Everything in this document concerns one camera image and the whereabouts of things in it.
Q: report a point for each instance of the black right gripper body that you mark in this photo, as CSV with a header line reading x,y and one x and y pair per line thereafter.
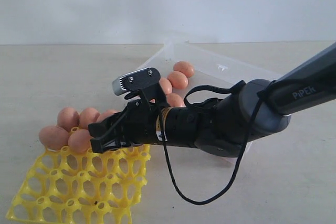
x,y
132,127

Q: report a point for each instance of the brown egg top back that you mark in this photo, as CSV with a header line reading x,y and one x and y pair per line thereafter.
x,y
184,67

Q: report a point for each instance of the clear plastic container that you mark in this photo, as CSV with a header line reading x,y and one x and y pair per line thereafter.
x,y
219,71

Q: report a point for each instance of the yellow plastic egg tray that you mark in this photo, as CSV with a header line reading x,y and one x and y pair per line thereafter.
x,y
66,187

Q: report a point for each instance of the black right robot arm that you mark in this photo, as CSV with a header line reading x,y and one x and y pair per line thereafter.
x,y
193,126

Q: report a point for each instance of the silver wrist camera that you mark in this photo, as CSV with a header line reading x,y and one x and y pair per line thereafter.
x,y
135,80

